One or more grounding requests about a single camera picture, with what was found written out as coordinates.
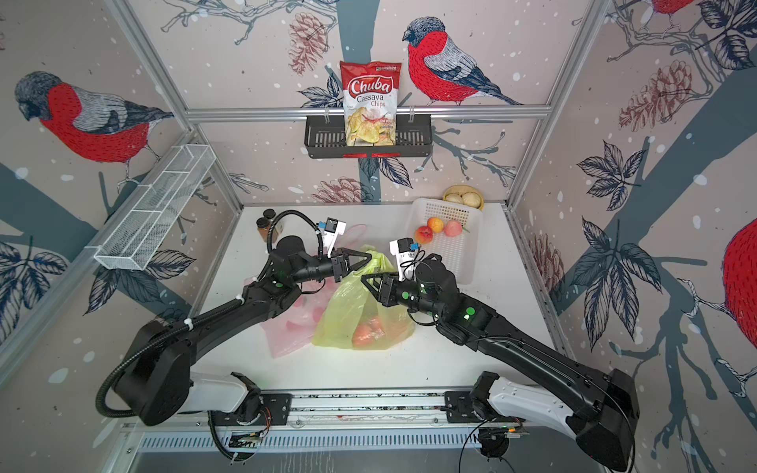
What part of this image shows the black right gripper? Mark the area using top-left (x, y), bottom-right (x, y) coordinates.
top-left (361, 271), bottom-right (447, 324)

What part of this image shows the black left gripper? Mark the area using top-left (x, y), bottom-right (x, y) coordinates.
top-left (290, 248), bottom-right (372, 287)

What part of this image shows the green avocado print plastic bag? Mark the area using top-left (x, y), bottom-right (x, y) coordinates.
top-left (311, 246), bottom-right (415, 351)

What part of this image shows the red peach front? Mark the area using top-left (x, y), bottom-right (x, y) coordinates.
top-left (352, 324), bottom-right (384, 350)

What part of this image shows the red yellow peach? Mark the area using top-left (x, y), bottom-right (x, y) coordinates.
top-left (414, 226), bottom-right (434, 246)

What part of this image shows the orange yellow peach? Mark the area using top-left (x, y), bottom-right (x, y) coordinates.
top-left (427, 217), bottom-right (445, 234)

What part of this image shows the pink plastic bag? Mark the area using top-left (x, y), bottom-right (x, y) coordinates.
top-left (263, 225), bottom-right (366, 359)

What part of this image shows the red peach top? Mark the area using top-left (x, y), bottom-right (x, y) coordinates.
top-left (444, 220), bottom-right (464, 238)

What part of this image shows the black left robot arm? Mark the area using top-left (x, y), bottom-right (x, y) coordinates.
top-left (95, 210), bottom-right (372, 426)

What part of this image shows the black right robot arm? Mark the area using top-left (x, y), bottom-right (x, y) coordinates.
top-left (361, 255), bottom-right (640, 472)

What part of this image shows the Chuba cassava chips bag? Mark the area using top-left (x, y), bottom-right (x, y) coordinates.
top-left (340, 61), bottom-right (401, 146)

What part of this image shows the light spice jar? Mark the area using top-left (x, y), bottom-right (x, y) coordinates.
top-left (262, 208), bottom-right (281, 231)

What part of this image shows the brown spice jar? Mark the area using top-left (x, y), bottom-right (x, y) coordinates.
top-left (255, 217), bottom-right (271, 242)

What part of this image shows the white perforated plastic basket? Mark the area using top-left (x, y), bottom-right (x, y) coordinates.
top-left (406, 198), bottom-right (483, 285)

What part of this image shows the yellow bowl with buns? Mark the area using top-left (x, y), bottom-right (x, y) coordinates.
top-left (443, 184), bottom-right (485, 210)

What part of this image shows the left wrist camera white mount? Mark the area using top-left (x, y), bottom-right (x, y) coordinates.
top-left (319, 218), bottom-right (346, 257)

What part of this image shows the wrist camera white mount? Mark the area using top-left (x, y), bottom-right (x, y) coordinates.
top-left (390, 238), bottom-right (421, 282)
top-left (319, 218), bottom-right (346, 257)

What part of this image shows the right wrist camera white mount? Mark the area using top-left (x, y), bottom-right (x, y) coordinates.
top-left (390, 238), bottom-right (421, 282)

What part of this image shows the black wall shelf basket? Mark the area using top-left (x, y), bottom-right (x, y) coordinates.
top-left (305, 112), bottom-right (433, 159)

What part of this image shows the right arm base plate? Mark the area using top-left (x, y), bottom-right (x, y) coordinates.
top-left (443, 390), bottom-right (522, 425)

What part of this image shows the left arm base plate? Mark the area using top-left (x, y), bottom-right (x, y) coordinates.
top-left (210, 392), bottom-right (293, 428)

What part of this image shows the white wire mesh shelf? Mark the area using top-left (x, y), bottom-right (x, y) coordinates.
top-left (94, 144), bottom-right (216, 270)

